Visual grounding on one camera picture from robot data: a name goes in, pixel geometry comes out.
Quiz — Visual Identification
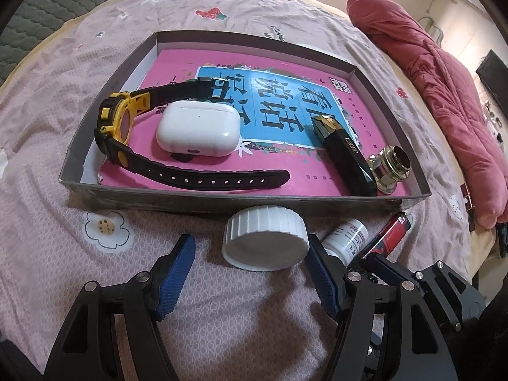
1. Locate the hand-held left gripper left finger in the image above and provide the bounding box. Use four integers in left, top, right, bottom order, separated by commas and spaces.
43, 233, 196, 381

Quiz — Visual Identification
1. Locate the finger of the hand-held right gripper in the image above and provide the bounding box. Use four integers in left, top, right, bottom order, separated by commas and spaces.
357, 252, 415, 290

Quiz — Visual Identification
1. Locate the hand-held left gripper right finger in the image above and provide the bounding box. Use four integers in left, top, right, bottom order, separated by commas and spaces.
306, 233, 434, 381

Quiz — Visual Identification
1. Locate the red lighter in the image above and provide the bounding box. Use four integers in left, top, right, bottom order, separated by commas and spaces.
359, 211, 413, 260

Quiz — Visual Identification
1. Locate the white ribbed bottle cap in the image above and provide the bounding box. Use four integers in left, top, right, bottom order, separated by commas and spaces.
221, 205, 311, 272

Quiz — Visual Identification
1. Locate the grey cardboard tray box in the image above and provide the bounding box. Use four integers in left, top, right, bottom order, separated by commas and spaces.
59, 30, 432, 212

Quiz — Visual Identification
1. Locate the brass pipe fitting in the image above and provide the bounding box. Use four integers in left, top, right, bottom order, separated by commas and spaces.
365, 146, 411, 195

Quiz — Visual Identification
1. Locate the black and gold lighter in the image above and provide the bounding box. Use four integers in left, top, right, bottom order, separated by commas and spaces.
310, 114, 378, 197

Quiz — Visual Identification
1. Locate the white earbuds case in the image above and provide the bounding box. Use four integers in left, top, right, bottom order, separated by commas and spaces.
156, 100, 242, 157

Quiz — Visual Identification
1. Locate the yellow and black wristwatch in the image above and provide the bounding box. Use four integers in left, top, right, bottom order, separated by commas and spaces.
94, 77, 290, 189

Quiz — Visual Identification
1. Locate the white pill bottle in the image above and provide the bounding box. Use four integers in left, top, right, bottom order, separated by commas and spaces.
321, 219, 369, 266

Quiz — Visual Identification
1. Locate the red quilted blanket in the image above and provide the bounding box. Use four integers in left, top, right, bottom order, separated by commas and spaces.
346, 0, 508, 231

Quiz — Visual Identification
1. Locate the pink and blue book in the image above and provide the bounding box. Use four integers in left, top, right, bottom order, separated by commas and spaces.
97, 48, 382, 197

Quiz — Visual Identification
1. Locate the black television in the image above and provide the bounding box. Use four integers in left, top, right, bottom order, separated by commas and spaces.
475, 50, 508, 122

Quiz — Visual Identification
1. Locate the pink printed bedsheet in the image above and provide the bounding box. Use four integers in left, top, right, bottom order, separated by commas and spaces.
0, 0, 477, 381

